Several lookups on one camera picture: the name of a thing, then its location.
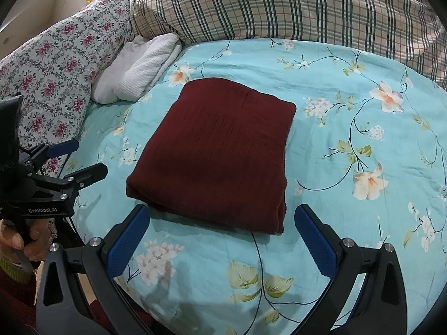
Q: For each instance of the beige wooden headboard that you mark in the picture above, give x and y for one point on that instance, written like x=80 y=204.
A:
x=45 y=0

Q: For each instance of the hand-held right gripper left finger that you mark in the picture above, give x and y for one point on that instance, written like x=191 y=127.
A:
x=127 y=240

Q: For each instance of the person's dark red clothing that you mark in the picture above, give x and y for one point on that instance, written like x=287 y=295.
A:
x=14 y=307

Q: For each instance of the white pink floral pillow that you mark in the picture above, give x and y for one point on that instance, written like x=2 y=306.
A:
x=52 y=76

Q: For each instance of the plaid beige pillow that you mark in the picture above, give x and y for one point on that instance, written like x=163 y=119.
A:
x=297 y=7

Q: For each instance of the dark red garment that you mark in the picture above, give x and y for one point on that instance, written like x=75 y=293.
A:
x=216 y=153

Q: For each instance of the turquoise floral bedsheet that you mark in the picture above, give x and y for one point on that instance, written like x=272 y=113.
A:
x=349 y=181

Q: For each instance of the person's left hand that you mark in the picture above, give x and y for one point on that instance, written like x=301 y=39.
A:
x=8 y=242

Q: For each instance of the white textured towel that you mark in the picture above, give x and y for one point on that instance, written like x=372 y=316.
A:
x=139 y=69

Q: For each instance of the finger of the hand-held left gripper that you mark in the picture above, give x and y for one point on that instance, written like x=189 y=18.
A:
x=89 y=174
x=63 y=147

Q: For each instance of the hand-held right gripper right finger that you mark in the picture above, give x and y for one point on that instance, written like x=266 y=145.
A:
x=316 y=240

